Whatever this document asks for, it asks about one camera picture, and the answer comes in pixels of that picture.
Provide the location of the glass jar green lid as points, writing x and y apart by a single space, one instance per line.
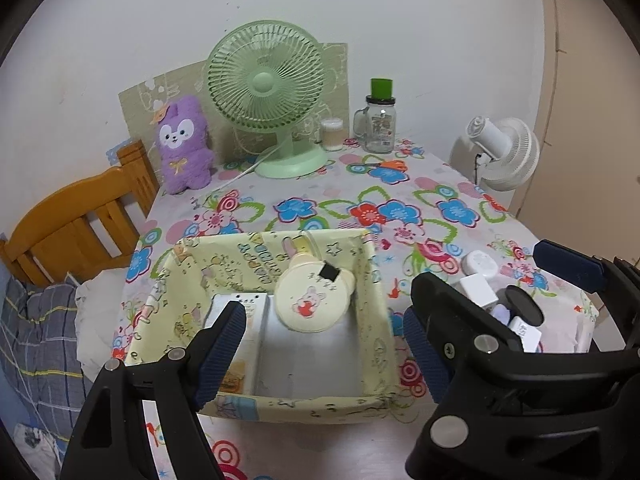
375 124

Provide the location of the yellow fabric storage box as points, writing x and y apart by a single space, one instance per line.
343 375

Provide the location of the purple plush bunny toy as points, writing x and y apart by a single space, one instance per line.
186 160

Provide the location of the cotton swab container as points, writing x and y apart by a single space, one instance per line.
332 134

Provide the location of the wooden chair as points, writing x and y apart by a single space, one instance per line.
83 228

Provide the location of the beige cartoon patterned board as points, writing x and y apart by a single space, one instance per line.
142 104

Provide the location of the orange handled scissors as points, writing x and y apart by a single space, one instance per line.
394 164

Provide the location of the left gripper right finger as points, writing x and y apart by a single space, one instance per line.
430 365

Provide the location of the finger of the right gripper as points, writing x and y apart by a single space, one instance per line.
457 328
588 273

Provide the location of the floral tablecloth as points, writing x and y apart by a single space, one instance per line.
423 220

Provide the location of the blue plaid bedding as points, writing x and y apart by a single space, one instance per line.
42 383

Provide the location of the white cube charger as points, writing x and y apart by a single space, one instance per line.
477 289

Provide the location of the white standing fan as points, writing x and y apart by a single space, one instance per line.
501 155

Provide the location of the cream round cartoon mirror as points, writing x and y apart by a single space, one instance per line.
311 295

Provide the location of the lavender round object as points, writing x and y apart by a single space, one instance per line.
501 313

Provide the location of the beige door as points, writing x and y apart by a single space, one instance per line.
584 193

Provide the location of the white 45W charger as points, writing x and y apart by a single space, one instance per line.
530 336

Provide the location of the white cloth on bed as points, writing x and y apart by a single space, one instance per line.
98 305

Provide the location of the green desk fan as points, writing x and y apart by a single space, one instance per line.
266 77

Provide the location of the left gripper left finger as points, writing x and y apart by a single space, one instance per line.
110 441

